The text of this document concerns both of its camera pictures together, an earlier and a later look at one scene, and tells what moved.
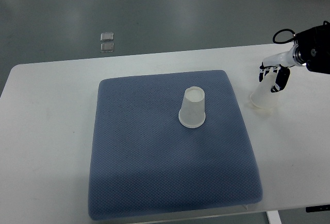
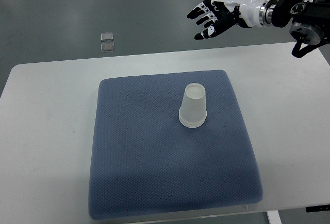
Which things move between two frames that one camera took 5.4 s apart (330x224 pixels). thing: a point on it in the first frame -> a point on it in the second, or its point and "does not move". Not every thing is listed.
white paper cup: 262,95 -> 193,112
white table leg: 274,217 does not move
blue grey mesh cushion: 143,161 does not move
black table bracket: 317,208 does not move
